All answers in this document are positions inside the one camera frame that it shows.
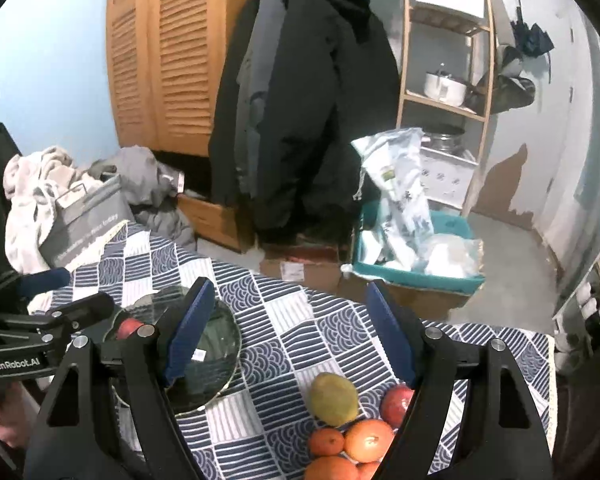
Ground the shoe rack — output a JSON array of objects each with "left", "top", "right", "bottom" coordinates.
[{"left": 553, "top": 250, "right": 600, "bottom": 377}]

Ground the clear glass plate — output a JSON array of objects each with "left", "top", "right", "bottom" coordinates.
[{"left": 102, "top": 285, "right": 242, "bottom": 415}]

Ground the dark red apple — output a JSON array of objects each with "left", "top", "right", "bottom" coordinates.
[{"left": 116, "top": 318, "right": 143, "bottom": 340}]

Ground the white door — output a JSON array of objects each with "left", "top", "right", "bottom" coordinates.
[{"left": 476, "top": 0, "right": 592, "bottom": 232}]

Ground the wooden shelf rack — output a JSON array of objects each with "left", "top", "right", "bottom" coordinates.
[{"left": 396, "top": 0, "right": 496, "bottom": 216}]

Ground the dark folded umbrella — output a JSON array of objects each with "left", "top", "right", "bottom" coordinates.
[{"left": 512, "top": 21, "right": 555, "bottom": 70}]

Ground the wooden louvered wardrobe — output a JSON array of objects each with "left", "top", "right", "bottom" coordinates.
[{"left": 106, "top": 0, "right": 246, "bottom": 157}]

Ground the wooden drawer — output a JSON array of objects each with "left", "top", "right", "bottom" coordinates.
[{"left": 178, "top": 194, "right": 254, "bottom": 252}]

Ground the person's left hand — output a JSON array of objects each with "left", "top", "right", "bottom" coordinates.
[{"left": 0, "top": 382, "right": 40, "bottom": 448}]

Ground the pointed yellow-green pear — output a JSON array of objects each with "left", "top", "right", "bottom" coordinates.
[{"left": 309, "top": 372, "right": 358, "bottom": 427}]

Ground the black hanging jacket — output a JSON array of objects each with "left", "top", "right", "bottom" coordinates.
[{"left": 209, "top": 0, "right": 400, "bottom": 244}]

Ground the steel pot lower shelf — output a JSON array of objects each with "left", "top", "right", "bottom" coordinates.
[{"left": 422, "top": 125, "right": 465, "bottom": 154}]

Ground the white cooking pot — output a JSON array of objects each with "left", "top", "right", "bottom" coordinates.
[{"left": 424, "top": 70, "right": 468, "bottom": 107}]

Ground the teal plastic bin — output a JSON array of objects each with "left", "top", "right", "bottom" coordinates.
[{"left": 351, "top": 202, "right": 486, "bottom": 296}]

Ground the white storage drawer box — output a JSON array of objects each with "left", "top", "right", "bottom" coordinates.
[{"left": 420, "top": 148, "right": 478, "bottom": 210}]

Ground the large orange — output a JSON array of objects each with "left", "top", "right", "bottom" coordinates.
[{"left": 343, "top": 419, "right": 394, "bottom": 463}]

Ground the blue white patterned tablecloth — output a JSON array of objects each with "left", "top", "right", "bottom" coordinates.
[{"left": 33, "top": 223, "right": 398, "bottom": 479}]

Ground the small orange bottom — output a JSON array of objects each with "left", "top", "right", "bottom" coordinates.
[{"left": 356, "top": 462, "right": 380, "bottom": 480}]

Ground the small tangerine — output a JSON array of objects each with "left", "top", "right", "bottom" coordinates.
[{"left": 308, "top": 427, "right": 344, "bottom": 457}]

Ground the grey clothes pile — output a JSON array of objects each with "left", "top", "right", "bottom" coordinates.
[{"left": 87, "top": 145, "right": 197, "bottom": 250}]

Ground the beige cloth pile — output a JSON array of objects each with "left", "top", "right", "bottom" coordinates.
[{"left": 3, "top": 146, "right": 93, "bottom": 274}]

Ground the white printed rice bag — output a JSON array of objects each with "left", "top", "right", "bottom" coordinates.
[{"left": 351, "top": 128, "right": 434, "bottom": 272}]

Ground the clear plastic bag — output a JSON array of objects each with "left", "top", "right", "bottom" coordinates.
[{"left": 419, "top": 234, "right": 483, "bottom": 280}]

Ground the cardboard box under bin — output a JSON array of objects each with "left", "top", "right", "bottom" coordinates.
[{"left": 260, "top": 258, "right": 469, "bottom": 321}]

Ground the grey fabric storage bag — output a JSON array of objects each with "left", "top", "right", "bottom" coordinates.
[{"left": 40, "top": 176, "right": 134, "bottom": 269}]

